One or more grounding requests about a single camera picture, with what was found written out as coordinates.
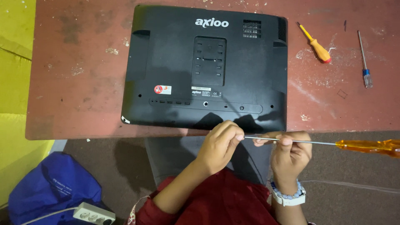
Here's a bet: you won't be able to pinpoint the person's left hand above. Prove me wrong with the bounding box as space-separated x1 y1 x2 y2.
197 120 246 176

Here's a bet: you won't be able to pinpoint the person's right hand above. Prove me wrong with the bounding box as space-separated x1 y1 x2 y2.
252 131 313 186

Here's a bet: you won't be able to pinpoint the long amber handled screwdriver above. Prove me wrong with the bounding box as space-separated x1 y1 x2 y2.
244 135 400 159

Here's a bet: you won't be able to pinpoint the person's grey trousers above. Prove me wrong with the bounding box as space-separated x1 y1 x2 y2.
145 136 273 185

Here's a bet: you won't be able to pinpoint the person's red shirt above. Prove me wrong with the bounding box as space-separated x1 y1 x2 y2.
126 168 282 225

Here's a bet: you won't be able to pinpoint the black all-in-one computer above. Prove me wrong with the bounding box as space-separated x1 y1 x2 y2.
121 4 288 132

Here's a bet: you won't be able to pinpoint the white wrist watch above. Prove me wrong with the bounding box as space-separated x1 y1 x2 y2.
271 187 307 207

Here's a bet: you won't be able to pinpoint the white power strip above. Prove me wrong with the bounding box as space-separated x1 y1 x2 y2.
72 202 116 225

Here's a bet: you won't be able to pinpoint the blue fabric bag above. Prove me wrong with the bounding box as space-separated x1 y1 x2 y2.
8 151 107 225

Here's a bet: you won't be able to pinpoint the blue white bead bracelet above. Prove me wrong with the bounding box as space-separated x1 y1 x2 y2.
270 179 305 200

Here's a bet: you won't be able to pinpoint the yellow orange handled screwdriver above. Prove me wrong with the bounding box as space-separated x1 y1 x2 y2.
296 22 332 64

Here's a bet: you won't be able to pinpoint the thin white floor cable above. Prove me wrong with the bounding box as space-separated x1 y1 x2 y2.
301 179 400 194

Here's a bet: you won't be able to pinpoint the small blue clear handled screwdriver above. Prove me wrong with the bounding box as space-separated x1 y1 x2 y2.
357 30 373 89

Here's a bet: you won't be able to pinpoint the white power strip cable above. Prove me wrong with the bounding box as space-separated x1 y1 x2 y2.
19 206 79 225

